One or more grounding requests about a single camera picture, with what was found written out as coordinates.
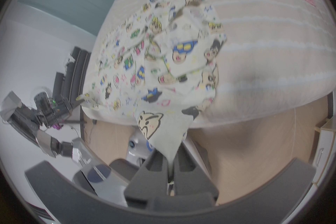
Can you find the bed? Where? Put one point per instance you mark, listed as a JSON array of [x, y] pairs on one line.
[[262, 47]]

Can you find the white chest of drawers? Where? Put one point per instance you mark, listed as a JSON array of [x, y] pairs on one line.
[[326, 154]]

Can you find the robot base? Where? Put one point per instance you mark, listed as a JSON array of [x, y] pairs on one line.
[[110, 186]]

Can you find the purple plastic bag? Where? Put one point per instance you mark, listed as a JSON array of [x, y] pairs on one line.
[[56, 126]]

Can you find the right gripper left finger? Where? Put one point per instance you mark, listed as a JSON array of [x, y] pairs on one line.
[[149, 181]]

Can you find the white printed pyjama top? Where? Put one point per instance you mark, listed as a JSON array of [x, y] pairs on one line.
[[157, 73]]

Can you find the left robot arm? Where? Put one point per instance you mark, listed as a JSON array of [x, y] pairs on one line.
[[26, 118]]

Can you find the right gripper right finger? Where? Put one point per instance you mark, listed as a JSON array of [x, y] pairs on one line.
[[194, 181]]

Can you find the black padded seat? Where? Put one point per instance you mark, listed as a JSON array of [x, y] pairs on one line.
[[76, 73]]

